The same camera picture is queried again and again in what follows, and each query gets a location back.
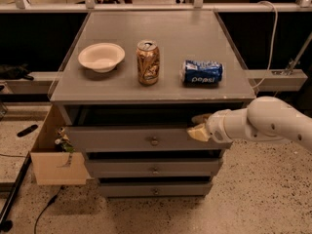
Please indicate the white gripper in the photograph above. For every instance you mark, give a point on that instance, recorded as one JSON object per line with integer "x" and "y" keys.
{"x": 215, "y": 127}

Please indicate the grey top drawer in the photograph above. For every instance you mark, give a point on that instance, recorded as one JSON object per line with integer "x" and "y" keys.
{"x": 122, "y": 139}

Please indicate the grey drawer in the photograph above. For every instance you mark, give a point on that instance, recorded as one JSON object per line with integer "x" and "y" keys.
{"x": 153, "y": 167}
{"x": 155, "y": 189}
{"x": 122, "y": 139}

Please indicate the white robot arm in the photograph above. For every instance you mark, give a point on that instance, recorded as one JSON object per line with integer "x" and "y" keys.
{"x": 265, "y": 119}

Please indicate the grey middle drawer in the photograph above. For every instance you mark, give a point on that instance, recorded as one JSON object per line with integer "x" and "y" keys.
{"x": 153, "y": 167}

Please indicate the grey bottom drawer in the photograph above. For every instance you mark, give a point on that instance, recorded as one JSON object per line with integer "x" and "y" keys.
{"x": 155, "y": 189}

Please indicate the grey drawer cabinet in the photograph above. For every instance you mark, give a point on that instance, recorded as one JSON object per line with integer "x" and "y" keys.
{"x": 116, "y": 98}

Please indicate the blue pepsi can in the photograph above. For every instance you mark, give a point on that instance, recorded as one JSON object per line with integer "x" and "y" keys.
{"x": 201, "y": 72}

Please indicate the gold soda can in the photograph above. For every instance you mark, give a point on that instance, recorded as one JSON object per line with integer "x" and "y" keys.
{"x": 148, "y": 62}

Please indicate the white bowl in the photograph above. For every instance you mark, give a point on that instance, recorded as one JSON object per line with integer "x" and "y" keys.
{"x": 101, "y": 57}

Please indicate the items inside cardboard box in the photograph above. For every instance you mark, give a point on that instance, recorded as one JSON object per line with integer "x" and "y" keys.
{"x": 62, "y": 141}

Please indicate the cardboard box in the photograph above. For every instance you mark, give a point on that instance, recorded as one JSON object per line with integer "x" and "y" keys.
{"x": 54, "y": 162}

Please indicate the black remote on floor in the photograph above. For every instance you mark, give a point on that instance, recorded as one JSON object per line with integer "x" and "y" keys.
{"x": 27, "y": 131}

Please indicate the black object on ledge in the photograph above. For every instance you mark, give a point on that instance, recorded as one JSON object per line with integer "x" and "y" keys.
{"x": 15, "y": 72}

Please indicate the black pole on floor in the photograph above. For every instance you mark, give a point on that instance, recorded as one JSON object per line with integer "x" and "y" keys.
{"x": 12, "y": 189}

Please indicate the metal rail frame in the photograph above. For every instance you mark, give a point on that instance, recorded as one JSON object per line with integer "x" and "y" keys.
{"x": 221, "y": 6}

